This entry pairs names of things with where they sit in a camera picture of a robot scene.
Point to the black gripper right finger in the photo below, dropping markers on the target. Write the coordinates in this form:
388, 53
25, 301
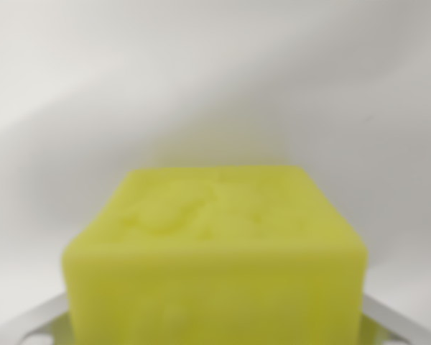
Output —
384, 323

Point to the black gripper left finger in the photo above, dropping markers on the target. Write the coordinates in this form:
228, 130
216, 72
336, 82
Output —
39, 321

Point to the yellow cube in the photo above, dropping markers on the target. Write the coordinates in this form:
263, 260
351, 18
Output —
215, 258

